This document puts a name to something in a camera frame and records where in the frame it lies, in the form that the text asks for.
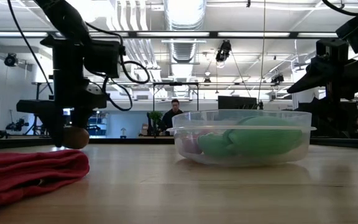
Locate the small green toy pod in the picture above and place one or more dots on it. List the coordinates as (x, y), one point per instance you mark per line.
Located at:
(213, 146)

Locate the black background robot arm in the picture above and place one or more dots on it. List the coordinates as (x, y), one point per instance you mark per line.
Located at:
(17, 125)

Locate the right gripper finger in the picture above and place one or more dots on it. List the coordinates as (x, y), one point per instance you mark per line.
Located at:
(333, 82)
(312, 74)

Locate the red folded cloth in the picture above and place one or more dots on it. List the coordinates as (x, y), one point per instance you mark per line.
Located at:
(26, 174)

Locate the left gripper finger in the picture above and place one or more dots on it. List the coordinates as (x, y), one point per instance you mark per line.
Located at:
(81, 116)
(53, 121)

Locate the large green toy cucumber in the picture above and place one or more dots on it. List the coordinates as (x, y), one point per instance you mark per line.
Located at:
(266, 137)

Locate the silver ceiling air duct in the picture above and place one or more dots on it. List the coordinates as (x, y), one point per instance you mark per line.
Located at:
(183, 18)

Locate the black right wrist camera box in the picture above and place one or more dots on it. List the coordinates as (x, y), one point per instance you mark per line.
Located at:
(331, 51)

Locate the brown toy potato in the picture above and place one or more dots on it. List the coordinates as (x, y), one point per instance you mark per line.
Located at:
(76, 138)

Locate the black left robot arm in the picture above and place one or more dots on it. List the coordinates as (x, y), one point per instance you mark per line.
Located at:
(64, 18)

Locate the black hanging camera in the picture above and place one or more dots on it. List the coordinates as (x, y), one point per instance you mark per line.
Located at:
(11, 59)
(223, 51)
(277, 78)

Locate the red toy tomato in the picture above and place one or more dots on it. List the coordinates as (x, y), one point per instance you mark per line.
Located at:
(191, 144)

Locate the black background frame stand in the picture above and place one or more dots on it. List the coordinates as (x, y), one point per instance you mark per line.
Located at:
(176, 83)

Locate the ceiling light bar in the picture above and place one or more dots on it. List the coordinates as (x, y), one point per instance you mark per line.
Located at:
(172, 34)

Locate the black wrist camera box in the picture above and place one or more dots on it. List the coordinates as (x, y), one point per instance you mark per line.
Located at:
(331, 51)
(101, 59)

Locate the dark wide monitor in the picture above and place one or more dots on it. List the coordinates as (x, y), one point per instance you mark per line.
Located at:
(236, 102)

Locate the leafy green background plant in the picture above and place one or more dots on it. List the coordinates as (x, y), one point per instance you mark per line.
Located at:
(156, 116)

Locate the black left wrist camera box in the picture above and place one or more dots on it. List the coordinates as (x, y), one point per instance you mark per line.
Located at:
(101, 59)

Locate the clear plastic tupperware container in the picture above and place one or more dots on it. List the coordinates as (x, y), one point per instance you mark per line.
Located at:
(197, 118)

